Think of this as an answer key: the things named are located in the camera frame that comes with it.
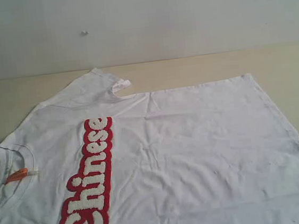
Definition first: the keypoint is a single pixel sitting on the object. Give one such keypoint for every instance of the white t-shirt red lettering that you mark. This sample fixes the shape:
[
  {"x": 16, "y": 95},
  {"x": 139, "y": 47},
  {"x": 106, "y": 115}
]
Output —
[{"x": 215, "y": 153}]

